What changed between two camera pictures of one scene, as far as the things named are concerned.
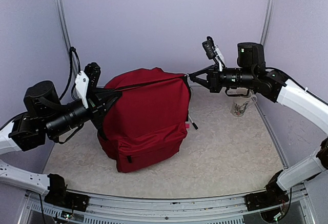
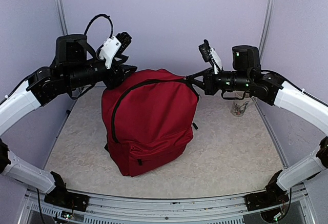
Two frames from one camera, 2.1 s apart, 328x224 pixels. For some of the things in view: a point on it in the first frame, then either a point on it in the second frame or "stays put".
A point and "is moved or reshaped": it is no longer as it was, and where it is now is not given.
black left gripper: (98, 100) to (116, 76)
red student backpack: (148, 122) is moved or reshaped
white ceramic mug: (239, 105) stays put
